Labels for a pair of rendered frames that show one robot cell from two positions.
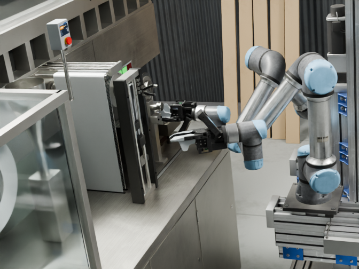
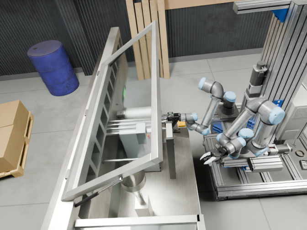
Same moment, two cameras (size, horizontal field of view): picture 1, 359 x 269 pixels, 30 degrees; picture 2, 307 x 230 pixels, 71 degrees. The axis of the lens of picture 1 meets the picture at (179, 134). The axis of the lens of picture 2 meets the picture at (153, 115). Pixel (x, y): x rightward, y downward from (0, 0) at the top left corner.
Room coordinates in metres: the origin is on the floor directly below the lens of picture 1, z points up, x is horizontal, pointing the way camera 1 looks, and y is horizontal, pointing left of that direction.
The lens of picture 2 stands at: (1.69, 0.55, 2.56)
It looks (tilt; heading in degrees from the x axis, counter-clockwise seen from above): 46 degrees down; 342
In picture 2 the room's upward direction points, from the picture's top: 9 degrees counter-clockwise
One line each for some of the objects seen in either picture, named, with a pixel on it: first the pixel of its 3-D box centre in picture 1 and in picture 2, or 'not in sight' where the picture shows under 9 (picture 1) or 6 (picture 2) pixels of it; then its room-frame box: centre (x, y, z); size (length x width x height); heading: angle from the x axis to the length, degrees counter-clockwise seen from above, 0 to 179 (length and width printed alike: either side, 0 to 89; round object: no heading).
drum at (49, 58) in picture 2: not in sight; (55, 68); (5.71, 1.02, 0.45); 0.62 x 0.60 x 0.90; 67
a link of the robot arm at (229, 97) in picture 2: not in sight; (229, 98); (2.95, -0.72, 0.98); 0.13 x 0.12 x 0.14; 26
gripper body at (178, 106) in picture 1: (184, 111); (173, 117); (2.89, -0.04, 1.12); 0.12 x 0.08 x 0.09; 66
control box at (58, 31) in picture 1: (61, 34); not in sight; (2.42, 0.38, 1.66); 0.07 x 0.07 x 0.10; 66
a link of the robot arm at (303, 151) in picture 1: (312, 161); (246, 137); (2.48, -0.53, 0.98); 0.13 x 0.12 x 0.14; 3
